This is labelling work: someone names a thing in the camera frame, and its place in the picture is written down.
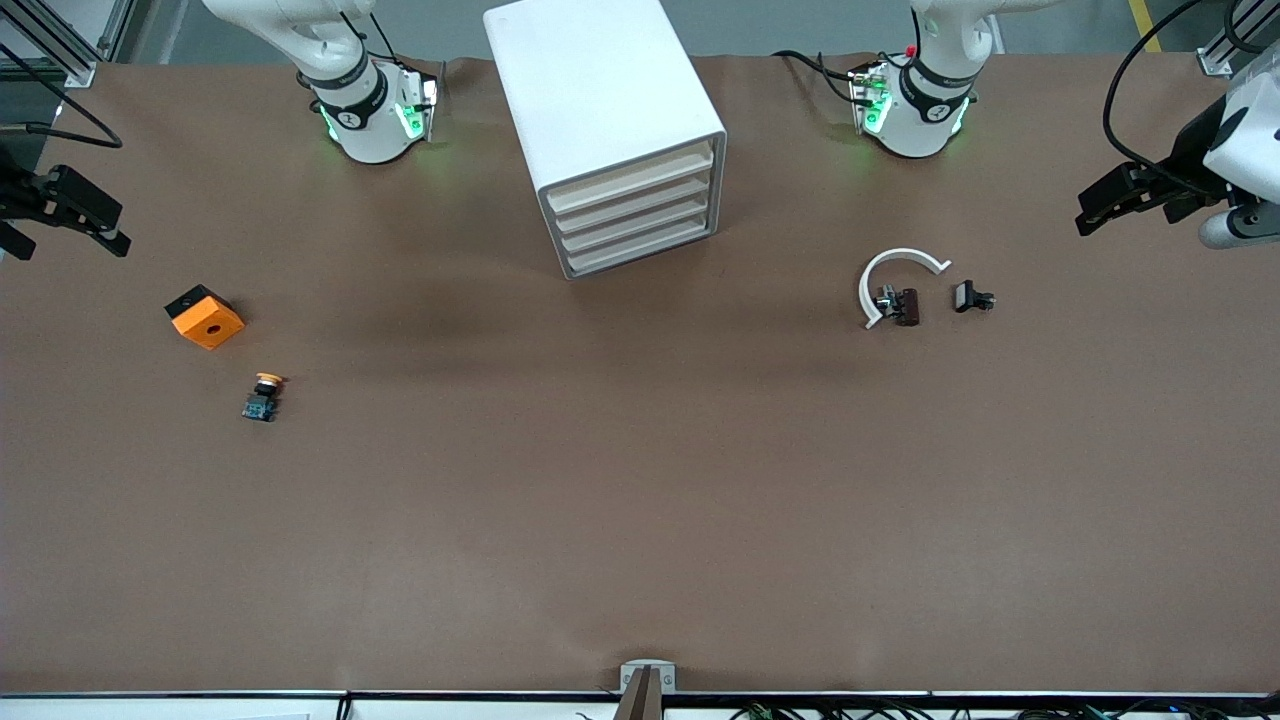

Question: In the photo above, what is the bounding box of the cream plastic drawer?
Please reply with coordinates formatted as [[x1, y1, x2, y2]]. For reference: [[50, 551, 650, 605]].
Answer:
[[565, 213, 720, 276], [545, 140, 715, 213], [552, 172, 717, 234], [559, 193, 718, 255]]

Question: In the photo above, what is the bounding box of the white drawer cabinet shell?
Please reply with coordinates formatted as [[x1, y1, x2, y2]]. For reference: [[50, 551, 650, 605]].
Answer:
[[484, 0, 728, 281]]

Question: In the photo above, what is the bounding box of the orange box with black base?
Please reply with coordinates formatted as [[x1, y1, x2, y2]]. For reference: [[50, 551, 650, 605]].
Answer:
[[164, 284, 246, 351]]

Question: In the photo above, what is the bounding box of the white curved plastic part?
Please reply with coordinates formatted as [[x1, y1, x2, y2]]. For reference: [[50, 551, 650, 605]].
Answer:
[[858, 247, 953, 331]]

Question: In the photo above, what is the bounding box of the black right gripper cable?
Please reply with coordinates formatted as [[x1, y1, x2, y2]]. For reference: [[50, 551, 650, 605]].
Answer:
[[0, 42, 124, 149]]

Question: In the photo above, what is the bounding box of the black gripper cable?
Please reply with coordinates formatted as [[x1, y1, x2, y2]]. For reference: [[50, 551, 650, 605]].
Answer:
[[1103, 0, 1216, 196], [0, 42, 124, 149]]

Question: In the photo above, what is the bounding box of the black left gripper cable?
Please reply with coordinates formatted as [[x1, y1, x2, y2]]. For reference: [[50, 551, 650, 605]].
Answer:
[[1103, 0, 1216, 196]]

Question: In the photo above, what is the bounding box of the aluminium frame profile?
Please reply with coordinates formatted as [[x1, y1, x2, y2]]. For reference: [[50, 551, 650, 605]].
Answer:
[[0, 0, 101, 89], [1195, 0, 1280, 79]]

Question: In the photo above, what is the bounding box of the black hanging cable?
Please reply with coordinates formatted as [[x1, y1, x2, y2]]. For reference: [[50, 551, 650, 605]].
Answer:
[[1225, 0, 1276, 53]]

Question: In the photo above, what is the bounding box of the brown black switch component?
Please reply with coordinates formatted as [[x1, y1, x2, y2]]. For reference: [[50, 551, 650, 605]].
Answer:
[[876, 286, 922, 328]]

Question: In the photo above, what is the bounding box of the orange push button switch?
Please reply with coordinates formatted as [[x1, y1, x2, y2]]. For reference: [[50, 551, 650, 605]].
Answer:
[[241, 372, 288, 423]]

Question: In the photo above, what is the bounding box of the black arm base cable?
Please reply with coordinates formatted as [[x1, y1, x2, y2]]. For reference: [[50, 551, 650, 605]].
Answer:
[[773, 48, 876, 109]]

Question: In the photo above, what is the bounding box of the grey metal table bracket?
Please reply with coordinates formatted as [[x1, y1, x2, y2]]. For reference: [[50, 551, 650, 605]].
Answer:
[[612, 658, 679, 720]]

